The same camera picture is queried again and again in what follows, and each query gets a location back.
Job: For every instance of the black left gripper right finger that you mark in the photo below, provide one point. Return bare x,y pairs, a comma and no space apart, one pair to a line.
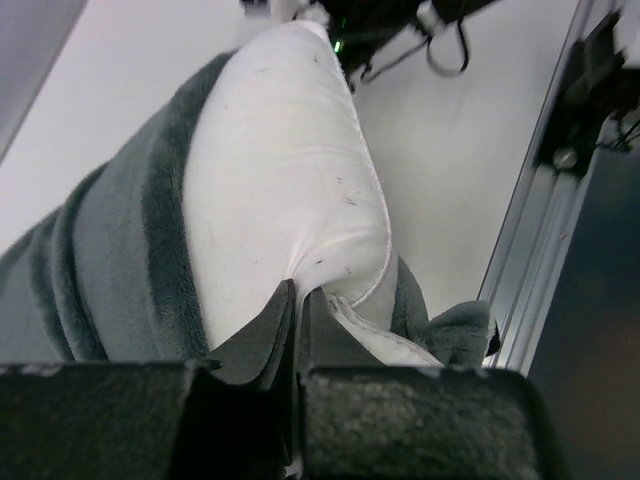
324,342

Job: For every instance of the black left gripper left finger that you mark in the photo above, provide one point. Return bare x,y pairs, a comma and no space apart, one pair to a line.
253,394

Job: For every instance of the white pillow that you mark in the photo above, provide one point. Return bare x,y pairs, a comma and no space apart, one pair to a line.
279,184

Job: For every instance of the zebra and grey plush pillowcase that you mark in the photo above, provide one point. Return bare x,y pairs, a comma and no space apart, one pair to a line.
107,275

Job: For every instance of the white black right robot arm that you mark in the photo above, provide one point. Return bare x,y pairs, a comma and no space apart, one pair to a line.
357,30

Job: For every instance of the aluminium table edge rail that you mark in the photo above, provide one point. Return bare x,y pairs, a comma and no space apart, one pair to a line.
534,239

